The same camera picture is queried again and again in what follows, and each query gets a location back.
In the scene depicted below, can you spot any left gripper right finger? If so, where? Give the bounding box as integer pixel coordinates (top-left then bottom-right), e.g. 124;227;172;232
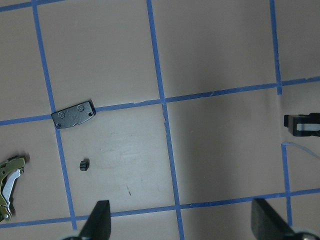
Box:
251;198;295;240

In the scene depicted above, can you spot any green brake shoe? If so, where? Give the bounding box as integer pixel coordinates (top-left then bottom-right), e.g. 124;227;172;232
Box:
0;156;27;222

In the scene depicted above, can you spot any small black bearing gear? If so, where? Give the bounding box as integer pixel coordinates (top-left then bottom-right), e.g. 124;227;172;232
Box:
79;159;90;172

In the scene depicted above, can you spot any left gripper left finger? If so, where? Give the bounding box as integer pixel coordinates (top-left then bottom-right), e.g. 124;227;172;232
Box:
77;200;111;240

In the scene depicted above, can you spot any black brake pad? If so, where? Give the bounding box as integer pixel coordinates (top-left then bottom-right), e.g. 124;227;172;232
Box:
50;100;96;129

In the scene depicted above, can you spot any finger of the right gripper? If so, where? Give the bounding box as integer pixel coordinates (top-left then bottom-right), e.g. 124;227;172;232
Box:
283;113;320;137

